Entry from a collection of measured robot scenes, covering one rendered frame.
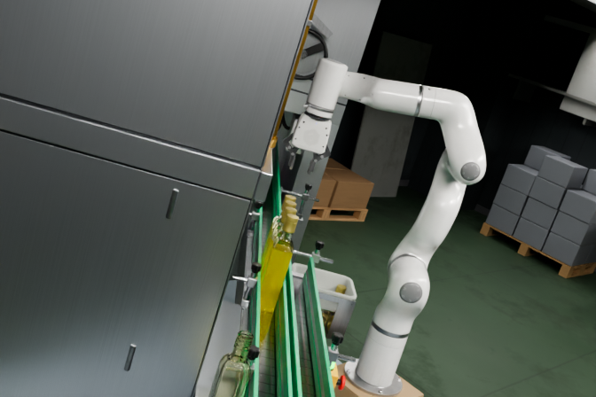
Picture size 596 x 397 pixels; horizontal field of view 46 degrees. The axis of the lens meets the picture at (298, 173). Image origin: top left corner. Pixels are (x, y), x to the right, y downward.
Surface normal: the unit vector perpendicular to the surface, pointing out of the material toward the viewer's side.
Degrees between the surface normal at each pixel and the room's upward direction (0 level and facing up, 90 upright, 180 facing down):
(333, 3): 90
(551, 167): 90
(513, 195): 90
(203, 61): 90
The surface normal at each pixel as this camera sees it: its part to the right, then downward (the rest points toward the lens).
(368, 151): 0.69, 0.26
